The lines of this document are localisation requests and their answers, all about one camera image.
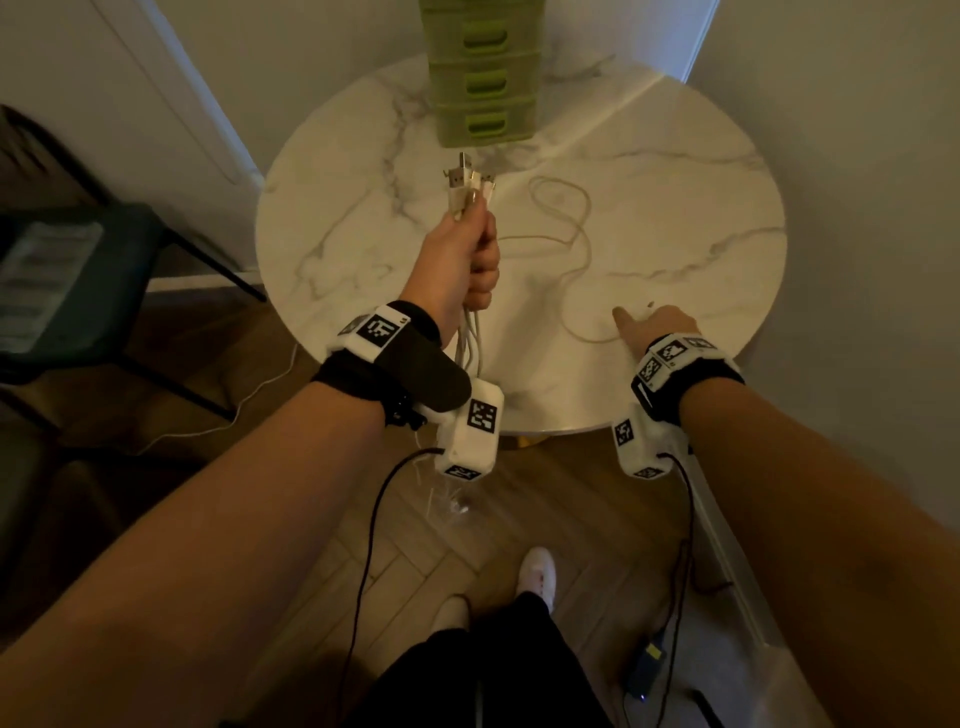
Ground person's left hand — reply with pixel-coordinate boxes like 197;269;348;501
397;193;502;346

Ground person's right hand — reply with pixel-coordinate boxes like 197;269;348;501
611;303;703;362

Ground bundle of white charging cables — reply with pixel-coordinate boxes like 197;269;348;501
442;151;498;378

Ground long white cable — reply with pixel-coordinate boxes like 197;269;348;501
496;176;625;346

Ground person's left forearm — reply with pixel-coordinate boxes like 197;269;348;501
0;381;388;728

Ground person's right forearm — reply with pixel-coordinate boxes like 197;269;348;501
677;377;960;728

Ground round white marble table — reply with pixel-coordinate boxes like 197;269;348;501
254;49;789;450

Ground green plastic drawer organizer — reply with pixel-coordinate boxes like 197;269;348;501
417;0;548;150

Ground clear plastic wrapper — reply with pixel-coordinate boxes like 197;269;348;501
420;480;474;526

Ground person's white right shoe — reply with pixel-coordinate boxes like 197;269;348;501
516;546;558;614

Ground person's white shoe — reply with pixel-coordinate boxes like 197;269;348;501
432;594;473;633
516;546;558;614

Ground white door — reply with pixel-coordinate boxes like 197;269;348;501
90;0;265;189

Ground person's white left shoe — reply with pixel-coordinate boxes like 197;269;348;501
432;594;473;633

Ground dark blue power bank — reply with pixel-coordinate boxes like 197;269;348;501
627;636;669;700

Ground dark metal chair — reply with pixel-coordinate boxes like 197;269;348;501
0;103;269;423

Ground person's black trousers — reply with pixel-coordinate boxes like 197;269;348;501
343;591;614;728

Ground grey striped seat cushion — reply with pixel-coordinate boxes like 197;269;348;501
0;220;105;355

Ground black right wrist strap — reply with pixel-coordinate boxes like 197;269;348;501
630;332;746;427

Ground black wrist strap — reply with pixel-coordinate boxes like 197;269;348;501
311;300;474;431
630;332;746;427

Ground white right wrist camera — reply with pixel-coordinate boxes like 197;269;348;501
611;405;693;481

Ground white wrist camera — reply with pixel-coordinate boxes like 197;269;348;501
420;377;506;483
611;405;693;481

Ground black left wrist strap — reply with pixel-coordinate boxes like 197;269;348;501
311;300;474;431

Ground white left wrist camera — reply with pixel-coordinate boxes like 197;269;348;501
420;377;506;483

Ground black right camera cable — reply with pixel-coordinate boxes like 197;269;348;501
654;451;696;728

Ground black camera cable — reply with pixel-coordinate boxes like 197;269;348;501
336;447;446;725
654;451;696;728

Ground thin white floor cable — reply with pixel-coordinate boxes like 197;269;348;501
133;342;300;457

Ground black left camera cable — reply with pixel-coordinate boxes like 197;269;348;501
336;447;446;725

